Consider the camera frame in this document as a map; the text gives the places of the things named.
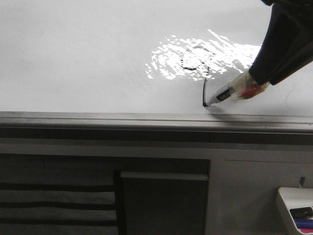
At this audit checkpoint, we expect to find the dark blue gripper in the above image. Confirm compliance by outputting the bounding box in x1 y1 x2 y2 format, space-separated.
249 0 313 85

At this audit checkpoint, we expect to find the white whiteboard marker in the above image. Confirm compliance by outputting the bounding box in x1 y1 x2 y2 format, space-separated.
202 70 269 107

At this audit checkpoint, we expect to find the white marker tray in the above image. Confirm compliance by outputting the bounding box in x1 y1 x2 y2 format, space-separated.
276 187 313 235

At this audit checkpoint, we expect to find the black marker in tray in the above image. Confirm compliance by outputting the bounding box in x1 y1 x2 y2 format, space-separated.
290 207 313 219

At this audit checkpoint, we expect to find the pink marker in tray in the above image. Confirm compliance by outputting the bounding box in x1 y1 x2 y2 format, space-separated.
299 228 313 234

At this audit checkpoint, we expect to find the dark cabinet panel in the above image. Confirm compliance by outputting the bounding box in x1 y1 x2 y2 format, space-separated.
121 171 208 235

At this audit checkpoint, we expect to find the striped drawer unit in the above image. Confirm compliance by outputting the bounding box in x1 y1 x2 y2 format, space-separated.
0 182 118 235

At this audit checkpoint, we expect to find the white whiteboard with frame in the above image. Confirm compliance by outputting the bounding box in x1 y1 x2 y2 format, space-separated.
0 0 313 134

